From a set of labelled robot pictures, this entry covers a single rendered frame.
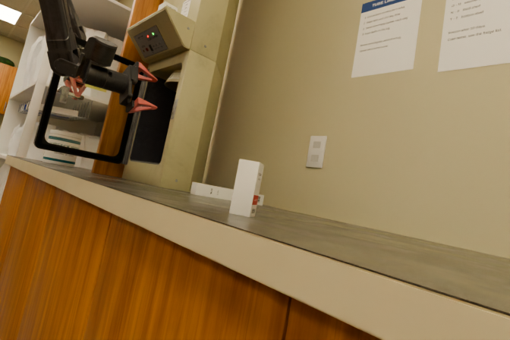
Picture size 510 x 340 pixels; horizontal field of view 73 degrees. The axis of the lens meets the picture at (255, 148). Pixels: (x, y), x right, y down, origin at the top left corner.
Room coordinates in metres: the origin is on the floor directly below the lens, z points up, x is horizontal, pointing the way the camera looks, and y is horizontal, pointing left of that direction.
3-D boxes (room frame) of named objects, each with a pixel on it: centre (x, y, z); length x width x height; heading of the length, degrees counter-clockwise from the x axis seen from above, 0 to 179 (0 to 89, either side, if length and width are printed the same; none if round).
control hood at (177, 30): (1.19, 0.43, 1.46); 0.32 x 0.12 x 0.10; 41
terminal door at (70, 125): (1.22, 0.60, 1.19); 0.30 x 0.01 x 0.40; 137
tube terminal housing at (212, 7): (1.31, 0.29, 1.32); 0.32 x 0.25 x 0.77; 41
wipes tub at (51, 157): (1.57, 0.86, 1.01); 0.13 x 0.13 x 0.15
